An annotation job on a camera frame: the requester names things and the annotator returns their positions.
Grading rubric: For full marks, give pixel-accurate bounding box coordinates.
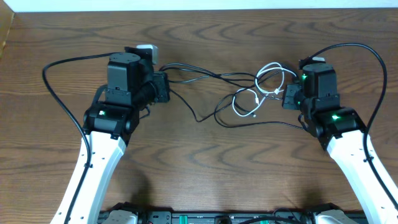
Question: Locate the white usb cable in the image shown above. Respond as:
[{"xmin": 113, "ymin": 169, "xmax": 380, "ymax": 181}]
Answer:
[{"xmin": 231, "ymin": 62, "xmax": 298, "ymax": 118}]

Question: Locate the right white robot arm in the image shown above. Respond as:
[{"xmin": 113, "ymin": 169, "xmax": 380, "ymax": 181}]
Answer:
[{"xmin": 282, "ymin": 57, "xmax": 397, "ymax": 223}]

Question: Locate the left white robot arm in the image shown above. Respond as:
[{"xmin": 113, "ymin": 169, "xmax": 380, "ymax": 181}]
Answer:
[{"xmin": 52, "ymin": 47, "xmax": 170, "ymax": 223}]

